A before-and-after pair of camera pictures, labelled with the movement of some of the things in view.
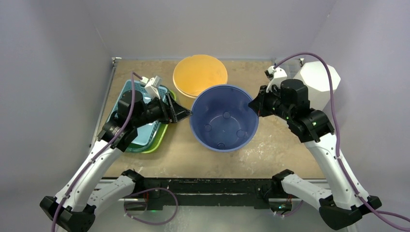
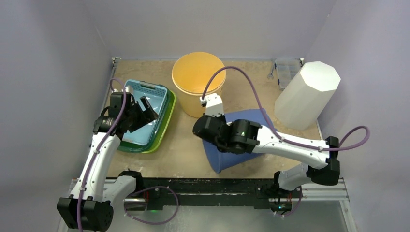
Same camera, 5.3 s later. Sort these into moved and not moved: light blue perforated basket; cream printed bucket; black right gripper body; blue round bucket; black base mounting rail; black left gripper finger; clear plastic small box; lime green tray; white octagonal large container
Moved: black right gripper body; blue round bucket; black left gripper finger
Not moved: white octagonal large container; light blue perforated basket; clear plastic small box; black base mounting rail; lime green tray; cream printed bucket
